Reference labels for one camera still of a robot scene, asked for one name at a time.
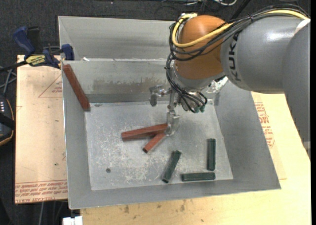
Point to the grey metal bin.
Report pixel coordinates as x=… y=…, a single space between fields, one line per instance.
x=128 y=164

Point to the dark green flat block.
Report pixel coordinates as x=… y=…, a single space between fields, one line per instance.
x=211 y=154
x=198 y=176
x=171 y=166

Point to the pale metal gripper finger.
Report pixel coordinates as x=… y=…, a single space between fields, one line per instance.
x=172 y=122
x=153 y=96

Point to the brown cardboard board, red print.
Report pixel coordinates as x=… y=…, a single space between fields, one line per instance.
x=39 y=130

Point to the red-brown flat block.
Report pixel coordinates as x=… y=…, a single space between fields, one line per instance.
x=154 y=143
x=76 y=86
x=143 y=132

